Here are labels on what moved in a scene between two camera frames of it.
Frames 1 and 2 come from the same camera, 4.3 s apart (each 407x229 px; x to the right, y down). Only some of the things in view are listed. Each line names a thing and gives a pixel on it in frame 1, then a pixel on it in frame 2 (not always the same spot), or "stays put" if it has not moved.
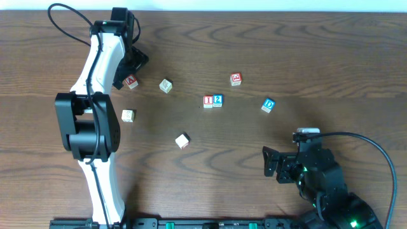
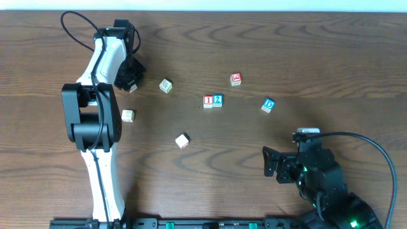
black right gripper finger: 270,161 stays put
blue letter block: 218,100 stays put
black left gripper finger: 139,59 → 137,70
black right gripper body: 283,167 stays put
